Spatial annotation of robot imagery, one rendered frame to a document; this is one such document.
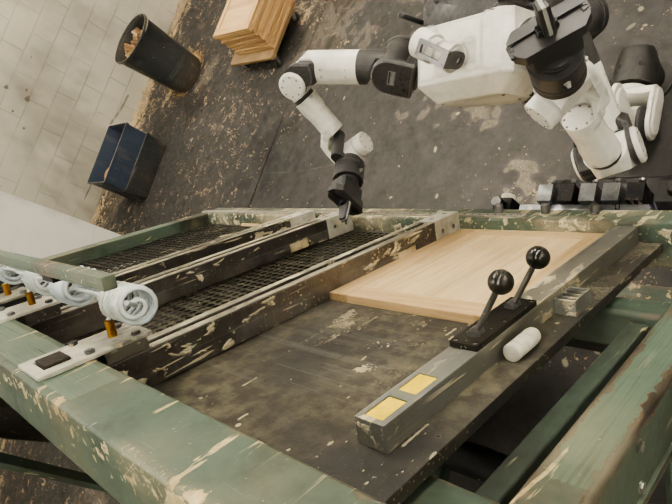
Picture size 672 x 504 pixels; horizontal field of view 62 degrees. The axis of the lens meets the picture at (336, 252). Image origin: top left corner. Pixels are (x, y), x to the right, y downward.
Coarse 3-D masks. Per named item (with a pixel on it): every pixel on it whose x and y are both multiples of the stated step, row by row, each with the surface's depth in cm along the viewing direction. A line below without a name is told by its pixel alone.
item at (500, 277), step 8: (496, 272) 80; (504, 272) 79; (488, 280) 80; (496, 280) 79; (504, 280) 79; (512, 280) 79; (496, 288) 79; (504, 288) 79; (512, 288) 80; (496, 296) 82; (488, 304) 83; (488, 312) 83; (480, 320) 84; (472, 328) 86; (480, 328) 85; (472, 336) 85
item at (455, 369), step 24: (600, 240) 125; (624, 240) 124; (576, 264) 112; (600, 264) 115; (552, 288) 102; (528, 312) 93; (552, 312) 100; (504, 336) 88; (432, 360) 82; (456, 360) 81; (480, 360) 83; (432, 384) 75; (456, 384) 79; (408, 408) 71; (432, 408) 75; (360, 432) 71; (384, 432) 68; (408, 432) 71
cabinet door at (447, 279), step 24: (456, 240) 154; (480, 240) 150; (504, 240) 146; (528, 240) 143; (552, 240) 139; (576, 240) 136; (408, 264) 139; (432, 264) 136; (456, 264) 133; (480, 264) 130; (504, 264) 127; (552, 264) 121; (360, 288) 127; (384, 288) 125; (408, 288) 122; (432, 288) 120; (456, 288) 117; (480, 288) 115; (528, 288) 110; (408, 312) 112; (432, 312) 108; (456, 312) 104; (480, 312) 102
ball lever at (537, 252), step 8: (536, 248) 87; (544, 248) 88; (528, 256) 88; (536, 256) 87; (544, 256) 87; (528, 264) 88; (536, 264) 87; (544, 264) 87; (528, 272) 90; (528, 280) 91; (520, 288) 92; (520, 296) 93; (504, 304) 94; (512, 304) 93; (520, 304) 94
